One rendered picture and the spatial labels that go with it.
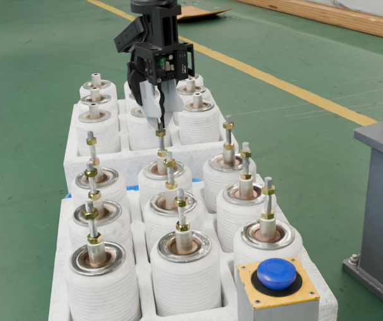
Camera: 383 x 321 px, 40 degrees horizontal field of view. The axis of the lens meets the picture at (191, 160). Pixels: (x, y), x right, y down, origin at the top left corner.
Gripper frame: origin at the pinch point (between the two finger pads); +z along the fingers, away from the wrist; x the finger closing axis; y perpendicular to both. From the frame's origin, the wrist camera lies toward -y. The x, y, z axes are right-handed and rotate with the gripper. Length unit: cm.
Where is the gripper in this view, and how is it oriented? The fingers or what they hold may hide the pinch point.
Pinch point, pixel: (158, 120)
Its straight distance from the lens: 90.4
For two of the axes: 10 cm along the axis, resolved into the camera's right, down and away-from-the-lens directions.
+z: 0.6, 9.0, 4.4
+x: 8.5, -2.7, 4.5
